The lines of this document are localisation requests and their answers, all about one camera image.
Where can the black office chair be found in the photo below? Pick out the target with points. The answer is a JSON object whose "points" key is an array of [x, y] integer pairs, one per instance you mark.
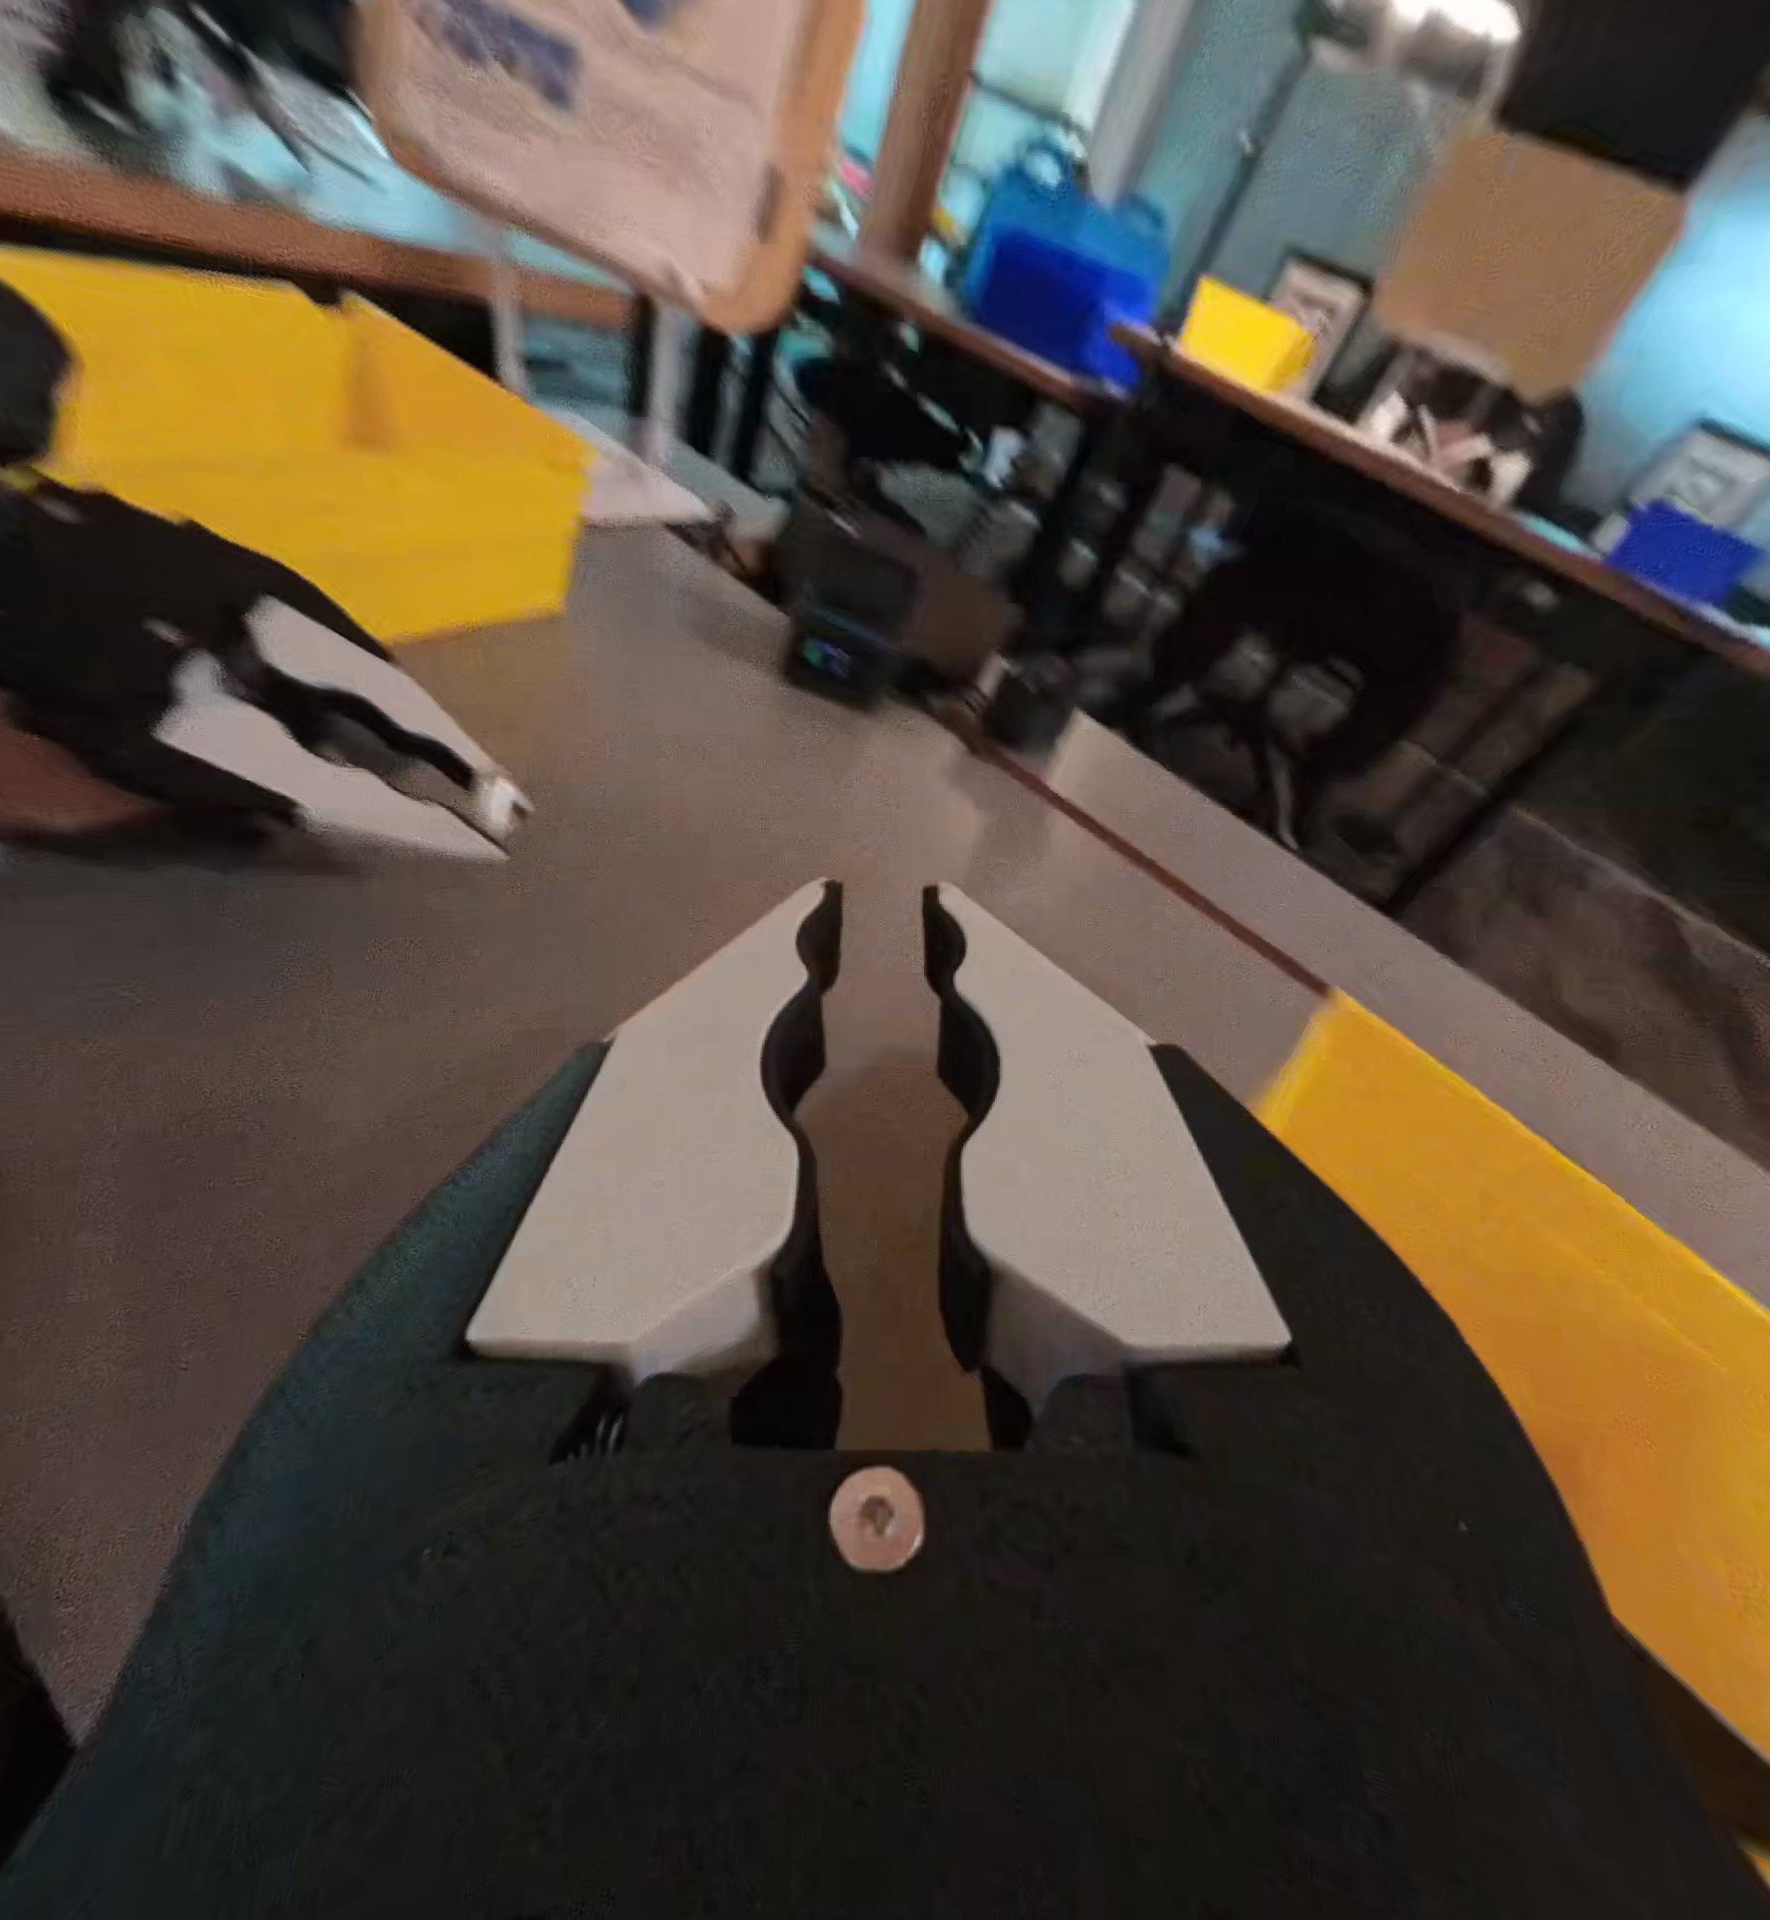
{"points": [[1319, 645]]}

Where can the white board stand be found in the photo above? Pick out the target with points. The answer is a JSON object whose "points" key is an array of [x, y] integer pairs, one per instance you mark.
{"points": [[645, 477]]}

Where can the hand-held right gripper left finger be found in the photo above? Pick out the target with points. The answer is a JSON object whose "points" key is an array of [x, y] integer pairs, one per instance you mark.
{"points": [[645, 1184]]}

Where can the person's left hand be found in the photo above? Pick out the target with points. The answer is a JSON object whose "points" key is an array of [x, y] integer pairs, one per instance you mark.
{"points": [[15, 781]]}

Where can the framed printed tag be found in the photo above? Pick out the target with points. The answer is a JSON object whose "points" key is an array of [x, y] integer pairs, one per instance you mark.
{"points": [[1714, 474], [1319, 300]]}

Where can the wooden post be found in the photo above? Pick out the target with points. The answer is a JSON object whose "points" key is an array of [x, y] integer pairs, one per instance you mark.
{"points": [[923, 120]]}

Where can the small yellow plastic bin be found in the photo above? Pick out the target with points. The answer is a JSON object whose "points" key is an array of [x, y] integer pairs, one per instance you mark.
{"points": [[1245, 332]]}

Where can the black label printer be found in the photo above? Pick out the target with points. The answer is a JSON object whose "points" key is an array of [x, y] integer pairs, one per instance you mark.
{"points": [[841, 639]]}

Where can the wooden instruction board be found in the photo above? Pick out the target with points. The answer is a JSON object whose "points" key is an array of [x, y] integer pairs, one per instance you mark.
{"points": [[614, 135]]}

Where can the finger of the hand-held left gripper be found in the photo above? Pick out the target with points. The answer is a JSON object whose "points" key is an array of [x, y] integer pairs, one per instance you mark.
{"points": [[375, 683], [286, 772]]}

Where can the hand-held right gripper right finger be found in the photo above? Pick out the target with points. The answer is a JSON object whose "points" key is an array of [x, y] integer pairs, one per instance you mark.
{"points": [[1110, 1201]]}

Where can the wooden table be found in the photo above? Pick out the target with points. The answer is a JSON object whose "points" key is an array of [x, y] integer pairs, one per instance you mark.
{"points": [[1425, 465], [225, 232], [975, 336]]}

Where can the large blue plastic bin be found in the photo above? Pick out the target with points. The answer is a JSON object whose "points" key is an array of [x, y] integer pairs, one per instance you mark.
{"points": [[1064, 277]]}

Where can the small blue plastic bin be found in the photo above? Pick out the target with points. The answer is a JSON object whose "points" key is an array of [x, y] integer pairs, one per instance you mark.
{"points": [[1682, 549]]}

